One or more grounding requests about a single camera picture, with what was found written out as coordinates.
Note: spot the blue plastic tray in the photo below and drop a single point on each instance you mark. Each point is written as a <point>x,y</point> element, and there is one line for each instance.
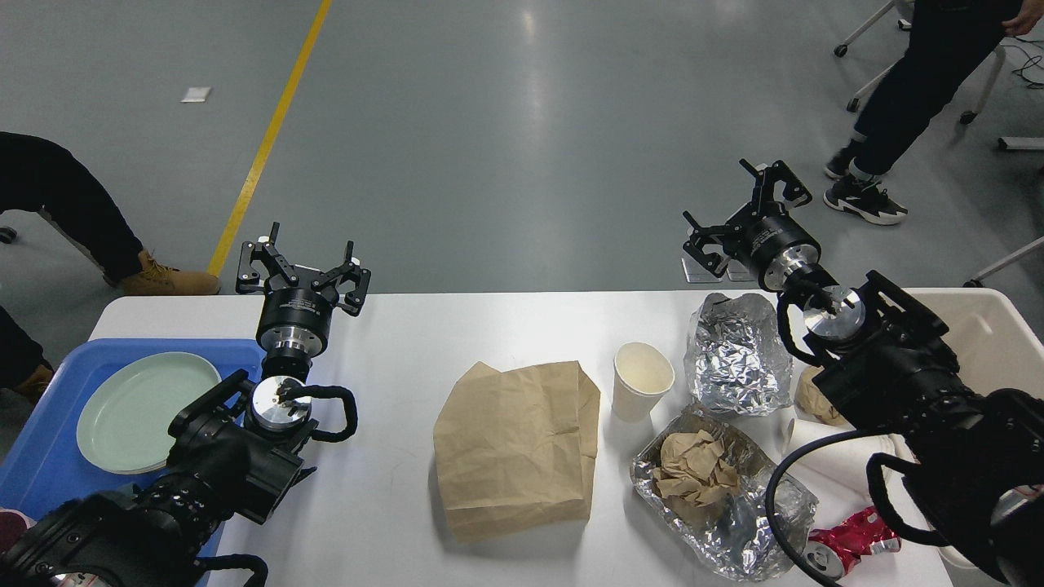
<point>45,467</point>

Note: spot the white floor tag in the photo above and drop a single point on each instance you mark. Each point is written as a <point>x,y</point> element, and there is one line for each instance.
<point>196,95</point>

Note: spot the person in tan boots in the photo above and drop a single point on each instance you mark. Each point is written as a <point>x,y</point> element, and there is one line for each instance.
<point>40,176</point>

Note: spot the brown paper bag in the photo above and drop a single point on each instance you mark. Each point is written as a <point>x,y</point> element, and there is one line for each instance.
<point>517,449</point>

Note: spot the green plate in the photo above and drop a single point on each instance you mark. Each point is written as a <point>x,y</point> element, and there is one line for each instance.
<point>123,427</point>

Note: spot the aluminium foil tray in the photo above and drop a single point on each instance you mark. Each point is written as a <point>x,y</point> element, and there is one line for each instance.
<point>739,544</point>

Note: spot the crumpled foil ball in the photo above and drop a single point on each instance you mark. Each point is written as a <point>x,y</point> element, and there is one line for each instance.
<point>735,362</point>

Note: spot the pink mug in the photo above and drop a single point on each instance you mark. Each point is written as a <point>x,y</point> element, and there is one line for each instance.
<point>14,524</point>

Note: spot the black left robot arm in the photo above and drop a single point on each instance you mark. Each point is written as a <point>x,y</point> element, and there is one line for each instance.
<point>236,448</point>

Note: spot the clear floor plate right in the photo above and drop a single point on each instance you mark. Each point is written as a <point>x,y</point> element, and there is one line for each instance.
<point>736,271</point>

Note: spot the crushed red can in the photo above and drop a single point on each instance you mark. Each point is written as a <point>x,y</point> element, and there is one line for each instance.
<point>835,551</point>

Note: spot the stacked white paper cups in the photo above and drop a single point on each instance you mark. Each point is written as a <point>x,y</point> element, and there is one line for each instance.
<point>843,462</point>

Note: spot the crumpled brown paper ball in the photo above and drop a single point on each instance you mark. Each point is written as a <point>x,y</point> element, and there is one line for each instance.
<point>812,400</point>

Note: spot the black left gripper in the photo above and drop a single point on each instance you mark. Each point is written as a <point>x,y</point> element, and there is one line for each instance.
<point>298,315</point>

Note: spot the crumpled brown paper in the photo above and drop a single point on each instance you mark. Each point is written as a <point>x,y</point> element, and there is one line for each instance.
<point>694,478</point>

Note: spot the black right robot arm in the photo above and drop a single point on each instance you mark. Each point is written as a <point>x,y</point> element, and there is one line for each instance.
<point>975,481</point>

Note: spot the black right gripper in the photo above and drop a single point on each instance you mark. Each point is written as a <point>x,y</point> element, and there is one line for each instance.
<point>775,250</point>

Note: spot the person in black sneakers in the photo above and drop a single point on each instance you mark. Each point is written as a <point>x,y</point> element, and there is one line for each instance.
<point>857,169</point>

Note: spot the white paper cup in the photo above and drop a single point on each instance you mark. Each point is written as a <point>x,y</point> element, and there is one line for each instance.
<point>642,377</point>

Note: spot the beige plastic bin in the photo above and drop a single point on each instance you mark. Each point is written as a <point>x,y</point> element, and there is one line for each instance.
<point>993,343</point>

